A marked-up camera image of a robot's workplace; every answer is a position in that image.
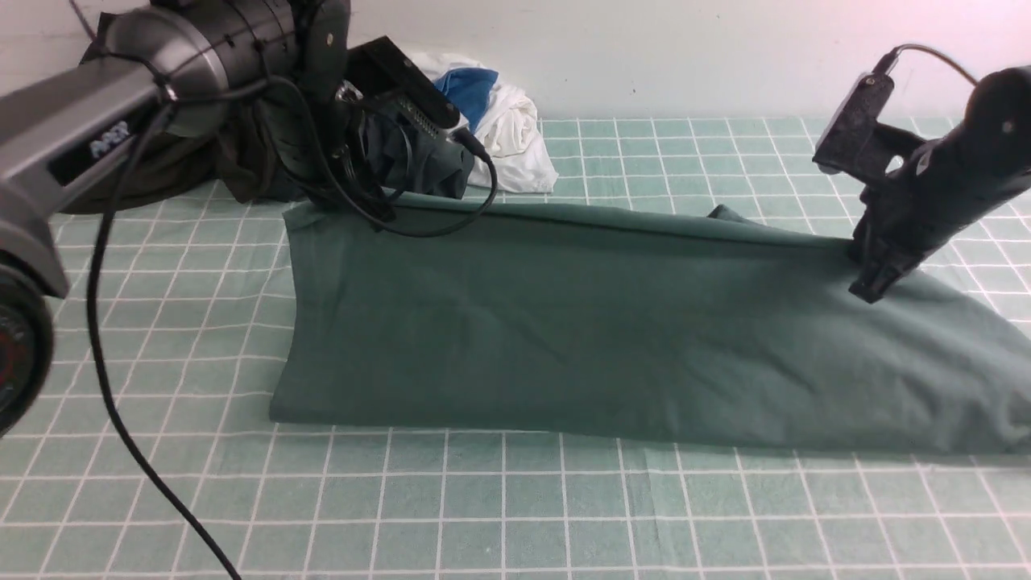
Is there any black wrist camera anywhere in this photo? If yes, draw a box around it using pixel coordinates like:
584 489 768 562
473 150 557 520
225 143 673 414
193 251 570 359
811 71 925 187
332 36 493 165

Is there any black right camera cable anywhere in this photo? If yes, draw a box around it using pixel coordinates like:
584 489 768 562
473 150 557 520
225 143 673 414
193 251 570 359
874 44 979 88

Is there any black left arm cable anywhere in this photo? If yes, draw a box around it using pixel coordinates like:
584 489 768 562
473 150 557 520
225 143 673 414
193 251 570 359
85 77 499 580

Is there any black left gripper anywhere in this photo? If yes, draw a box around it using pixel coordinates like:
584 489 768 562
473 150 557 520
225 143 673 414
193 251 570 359
260 1 395 221

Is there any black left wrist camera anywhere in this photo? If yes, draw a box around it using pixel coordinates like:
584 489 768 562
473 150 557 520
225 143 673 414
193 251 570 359
332 36 493 165

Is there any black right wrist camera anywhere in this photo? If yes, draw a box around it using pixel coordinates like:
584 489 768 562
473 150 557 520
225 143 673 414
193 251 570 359
811 71 925 187

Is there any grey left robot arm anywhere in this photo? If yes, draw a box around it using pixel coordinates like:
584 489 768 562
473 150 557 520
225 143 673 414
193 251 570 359
1 1 351 432

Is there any green checkered tablecloth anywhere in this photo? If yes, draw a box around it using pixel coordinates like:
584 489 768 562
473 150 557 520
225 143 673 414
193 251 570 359
1 117 1030 579

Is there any green long-sleeved shirt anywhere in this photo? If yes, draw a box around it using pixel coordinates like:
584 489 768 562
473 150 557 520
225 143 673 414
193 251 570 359
270 203 1030 454

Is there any blue garment with red tag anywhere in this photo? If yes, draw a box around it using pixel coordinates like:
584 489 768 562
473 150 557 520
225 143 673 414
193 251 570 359
433 67 499 133

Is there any dark olive crumpled garment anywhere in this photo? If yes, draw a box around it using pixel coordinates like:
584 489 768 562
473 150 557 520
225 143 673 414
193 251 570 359
60 121 307 215

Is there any dark teal crumpled garment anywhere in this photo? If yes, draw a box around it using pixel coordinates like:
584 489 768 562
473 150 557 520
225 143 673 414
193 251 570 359
358 114 476 199

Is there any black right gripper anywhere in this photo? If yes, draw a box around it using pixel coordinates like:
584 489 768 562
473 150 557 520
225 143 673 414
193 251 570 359
850 66 1030 304

